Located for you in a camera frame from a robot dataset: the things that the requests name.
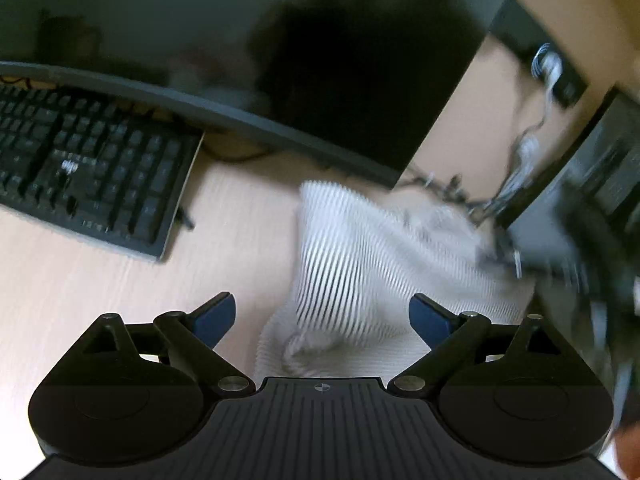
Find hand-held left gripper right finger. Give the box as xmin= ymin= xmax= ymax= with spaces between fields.
xmin=387 ymin=293 xmax=587 ymax=399

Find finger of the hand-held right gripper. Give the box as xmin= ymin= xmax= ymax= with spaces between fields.
xmin=477 ymin=232 xmax=526 ymax=281

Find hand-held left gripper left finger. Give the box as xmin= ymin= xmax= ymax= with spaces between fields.
xmin=59 ymin=290 xmax=257 ymax=398

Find grey striped garment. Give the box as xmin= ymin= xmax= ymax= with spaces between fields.
xmin=254 ymin=180 xmax=537 ymax=379

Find curved monitor showing image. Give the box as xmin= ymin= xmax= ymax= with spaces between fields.
xmin=494 ymin=87 xmax=640 ymax=246

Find black mechanical keyboard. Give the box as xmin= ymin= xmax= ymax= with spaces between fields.
xmin=0 ymin=82 xmax=207 ymax=264

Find white power plug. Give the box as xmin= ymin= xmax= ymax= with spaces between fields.
xmin=531 ymin=44 xmax=565 ymax=87

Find black power strip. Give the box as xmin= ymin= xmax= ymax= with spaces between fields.
xmin=491 ymin=0 xmax=590 ymax=110

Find large black curved monitor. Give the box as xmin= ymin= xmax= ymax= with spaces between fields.
xmin=0 ymin=0 xmax=527 ymax=192

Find black tangled cables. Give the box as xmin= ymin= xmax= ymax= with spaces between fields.
xmin=399 ymin=167 xmax=503 ymax=223

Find white bundled cable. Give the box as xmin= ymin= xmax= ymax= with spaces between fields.
xmin=497 ymin=80 xmax=557 ymax=206

